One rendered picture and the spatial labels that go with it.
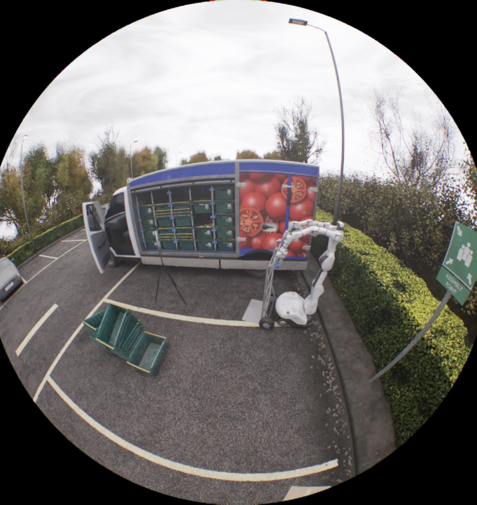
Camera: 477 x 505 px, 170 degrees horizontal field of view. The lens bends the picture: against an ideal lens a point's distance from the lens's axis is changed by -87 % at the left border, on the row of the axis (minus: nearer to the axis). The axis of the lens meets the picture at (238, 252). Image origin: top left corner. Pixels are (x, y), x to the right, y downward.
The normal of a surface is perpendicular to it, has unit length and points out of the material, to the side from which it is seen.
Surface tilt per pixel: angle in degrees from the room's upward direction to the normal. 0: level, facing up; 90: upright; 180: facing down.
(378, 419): 5
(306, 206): 90
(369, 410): 7
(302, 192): 90
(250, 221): 90
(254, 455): 0
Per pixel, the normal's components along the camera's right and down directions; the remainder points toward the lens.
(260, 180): -0.07, 0.44
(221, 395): 0.00, -0.90
